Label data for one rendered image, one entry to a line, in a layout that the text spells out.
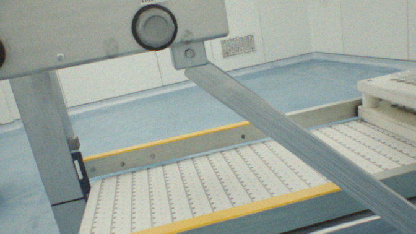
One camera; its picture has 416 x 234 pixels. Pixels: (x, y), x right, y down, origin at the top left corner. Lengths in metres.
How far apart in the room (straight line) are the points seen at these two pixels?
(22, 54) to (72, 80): 5.10
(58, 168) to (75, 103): 4.79
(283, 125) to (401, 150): 0.29
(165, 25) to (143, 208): 0.30
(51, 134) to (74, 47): 0.37
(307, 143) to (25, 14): 0.24
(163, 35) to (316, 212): 0.24
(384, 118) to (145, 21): 0.48
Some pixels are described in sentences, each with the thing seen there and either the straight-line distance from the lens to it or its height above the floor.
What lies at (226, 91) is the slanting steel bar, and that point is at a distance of 0.32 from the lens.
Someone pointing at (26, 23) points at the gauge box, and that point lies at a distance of 0.29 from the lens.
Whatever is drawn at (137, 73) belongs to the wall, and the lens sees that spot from 5.41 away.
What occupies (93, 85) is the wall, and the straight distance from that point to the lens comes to 5.39.
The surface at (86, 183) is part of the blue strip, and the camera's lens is 0.65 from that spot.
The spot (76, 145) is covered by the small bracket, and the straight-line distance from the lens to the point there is 0.64.
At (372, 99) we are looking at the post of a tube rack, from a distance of 0.69.
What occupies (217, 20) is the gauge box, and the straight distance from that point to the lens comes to 0.29.
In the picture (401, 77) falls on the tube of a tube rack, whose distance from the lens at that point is 0.66.
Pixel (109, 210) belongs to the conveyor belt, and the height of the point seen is 0.80.
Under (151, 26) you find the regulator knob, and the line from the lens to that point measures 0.26.
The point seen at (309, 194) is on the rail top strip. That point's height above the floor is 0.84.
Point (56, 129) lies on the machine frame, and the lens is 0.63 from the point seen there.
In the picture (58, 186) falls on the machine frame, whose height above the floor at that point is 0.80.
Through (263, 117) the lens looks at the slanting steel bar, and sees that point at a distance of 0.32.
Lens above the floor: 1.04
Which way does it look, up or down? 17 degrees down
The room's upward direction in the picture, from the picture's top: 10 degrees counter-clockwise
